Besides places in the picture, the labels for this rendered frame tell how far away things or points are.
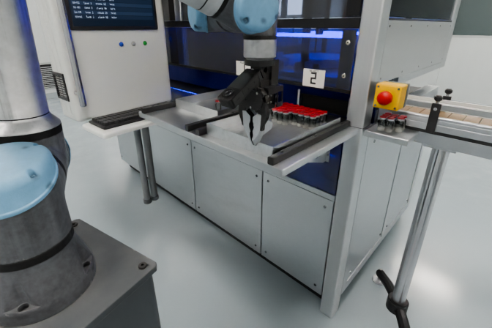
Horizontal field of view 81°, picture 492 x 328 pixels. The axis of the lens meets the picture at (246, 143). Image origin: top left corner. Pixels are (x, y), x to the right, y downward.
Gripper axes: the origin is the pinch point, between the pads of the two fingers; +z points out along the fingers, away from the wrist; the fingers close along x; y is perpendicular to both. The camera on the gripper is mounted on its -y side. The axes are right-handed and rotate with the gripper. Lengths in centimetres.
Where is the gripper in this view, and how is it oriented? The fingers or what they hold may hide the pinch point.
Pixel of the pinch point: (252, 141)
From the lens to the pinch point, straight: 72.6
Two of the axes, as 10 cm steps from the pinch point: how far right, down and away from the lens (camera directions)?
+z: 0.0, 9.2, 3.8
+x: -7.2, -2.7, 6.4
